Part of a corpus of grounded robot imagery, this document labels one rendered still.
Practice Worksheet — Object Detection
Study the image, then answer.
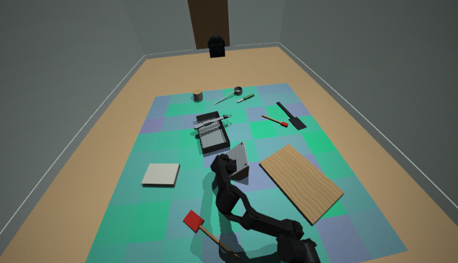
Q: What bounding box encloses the grey cylinder with tan top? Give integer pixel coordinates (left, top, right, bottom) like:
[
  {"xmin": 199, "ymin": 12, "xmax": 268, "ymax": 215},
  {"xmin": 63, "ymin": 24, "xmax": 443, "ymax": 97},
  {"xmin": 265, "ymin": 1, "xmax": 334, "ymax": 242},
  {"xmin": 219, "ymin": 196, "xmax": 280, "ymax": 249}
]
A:
[{"xmin": 193, "ymin": 89, "xmax": 203, "ymax": 101}]

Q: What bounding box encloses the grey saucepan with long handle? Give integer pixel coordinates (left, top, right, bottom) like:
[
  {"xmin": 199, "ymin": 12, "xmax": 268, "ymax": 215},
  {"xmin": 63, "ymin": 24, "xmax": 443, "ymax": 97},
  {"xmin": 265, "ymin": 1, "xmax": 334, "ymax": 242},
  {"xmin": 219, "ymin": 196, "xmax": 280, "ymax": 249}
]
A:
[{"xmin": 214, "ymin": 86, "xmax": 243, "ymax": 105}]

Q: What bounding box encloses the black spatula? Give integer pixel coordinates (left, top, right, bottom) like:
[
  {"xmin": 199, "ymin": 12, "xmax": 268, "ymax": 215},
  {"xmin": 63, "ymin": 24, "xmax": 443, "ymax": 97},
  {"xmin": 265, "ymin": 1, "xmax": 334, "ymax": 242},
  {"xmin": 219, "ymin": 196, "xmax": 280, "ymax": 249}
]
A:
[{"xmin": 276, "ymin": 102, "xmax": 307, "ymax": 130}]

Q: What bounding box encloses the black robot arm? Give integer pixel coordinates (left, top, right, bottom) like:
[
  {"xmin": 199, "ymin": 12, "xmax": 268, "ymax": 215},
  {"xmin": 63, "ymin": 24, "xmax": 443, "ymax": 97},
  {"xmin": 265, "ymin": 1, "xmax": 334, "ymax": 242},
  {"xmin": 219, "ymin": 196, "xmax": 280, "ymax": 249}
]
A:
[{"xmin": 210, "ymin": 154, "xmax": 321, "ymax": 263}]

